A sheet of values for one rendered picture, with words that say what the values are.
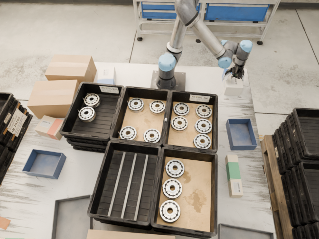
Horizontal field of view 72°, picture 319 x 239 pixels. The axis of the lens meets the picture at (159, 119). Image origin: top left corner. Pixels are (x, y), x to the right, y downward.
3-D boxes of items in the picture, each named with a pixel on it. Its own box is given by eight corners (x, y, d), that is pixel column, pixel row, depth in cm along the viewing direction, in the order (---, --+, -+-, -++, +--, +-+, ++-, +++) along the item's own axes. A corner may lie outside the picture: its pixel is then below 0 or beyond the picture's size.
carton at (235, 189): (224, 158, 139) (227, 154, 134) (234, 158, 139) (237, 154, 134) (229, 197, 126) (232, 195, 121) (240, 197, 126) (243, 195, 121)
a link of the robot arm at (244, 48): (240, 37, 138) (254, 40, 136) (236, 51, 147) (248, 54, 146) (238, 45, 134) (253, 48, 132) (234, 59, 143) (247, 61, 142)
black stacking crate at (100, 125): (86, 93, 157) (81, 82, 147) (127, 96, 154) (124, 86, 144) (66, 142, 136) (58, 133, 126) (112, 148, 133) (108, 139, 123)
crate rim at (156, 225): (162, 147, 122) (162, 145, 120) (217, 154, 119) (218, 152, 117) (149, 226, 101) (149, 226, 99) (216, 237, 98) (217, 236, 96)
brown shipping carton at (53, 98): (84, 93, 171) (77, 79, 157) (79, 117, 159) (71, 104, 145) (45, 95, 171) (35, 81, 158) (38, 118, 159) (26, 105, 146)
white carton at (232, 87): (221, 75, 177) (223, 67, 169) (236, 76, 176) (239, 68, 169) (223, 95, 166) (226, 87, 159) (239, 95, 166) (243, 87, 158)
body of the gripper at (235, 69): (230, 79, 156) (235, 67, 146) (229, 70, 160) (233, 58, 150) (241, 79, 155) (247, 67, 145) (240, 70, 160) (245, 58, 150)
